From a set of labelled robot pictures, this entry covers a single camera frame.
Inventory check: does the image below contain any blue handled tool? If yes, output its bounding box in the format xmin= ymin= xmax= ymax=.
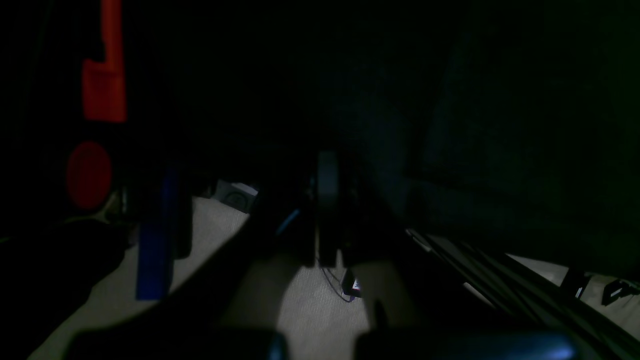
xmin=135 ymin=166 xmax=180 ymax=301

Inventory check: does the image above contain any black and orange clamp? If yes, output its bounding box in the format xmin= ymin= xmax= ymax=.
xmin=65 ymin=0 xmax=128 ymax=211

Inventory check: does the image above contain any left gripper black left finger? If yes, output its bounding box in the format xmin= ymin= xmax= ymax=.
xmin=65 ymin=180 xmax=309 ymax=360

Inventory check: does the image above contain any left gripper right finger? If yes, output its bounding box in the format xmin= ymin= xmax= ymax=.
xmin=325 ymin=152 xmax=579 ymax=360

